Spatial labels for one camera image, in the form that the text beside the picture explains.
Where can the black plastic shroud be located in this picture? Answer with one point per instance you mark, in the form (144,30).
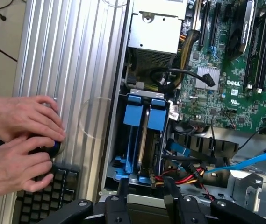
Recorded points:
(217,144)

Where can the green motherboard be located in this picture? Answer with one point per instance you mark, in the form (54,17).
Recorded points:
(217,109)

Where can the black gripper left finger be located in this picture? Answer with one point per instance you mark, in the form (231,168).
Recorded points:
(116,210)

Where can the clear round disc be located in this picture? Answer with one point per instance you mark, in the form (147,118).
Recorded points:
(95,116)

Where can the silver power supply unit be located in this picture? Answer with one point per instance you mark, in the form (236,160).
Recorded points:
(153,35)

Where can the black keyboard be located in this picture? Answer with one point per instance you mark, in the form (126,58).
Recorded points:
(53,193)

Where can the metal disk bay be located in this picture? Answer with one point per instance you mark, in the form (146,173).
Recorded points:
(146,91)

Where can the person's left hand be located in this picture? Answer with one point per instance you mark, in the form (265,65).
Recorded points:
(13,116)

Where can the black graphics card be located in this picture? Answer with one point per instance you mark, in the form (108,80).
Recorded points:
(240,35)

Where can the person's right hand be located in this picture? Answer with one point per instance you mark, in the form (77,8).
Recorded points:
(9,170)

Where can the open PC case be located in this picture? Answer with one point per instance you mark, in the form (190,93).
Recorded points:
(252,186)

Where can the silver chipset heatsink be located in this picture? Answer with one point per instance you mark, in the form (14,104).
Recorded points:
(200,77)

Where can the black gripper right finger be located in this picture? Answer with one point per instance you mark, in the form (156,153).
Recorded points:
(184,210)

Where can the installed black RAM stick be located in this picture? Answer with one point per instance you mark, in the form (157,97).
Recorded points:
(252,51)

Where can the blue disk carrier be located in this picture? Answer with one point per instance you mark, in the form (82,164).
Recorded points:
(134,114)

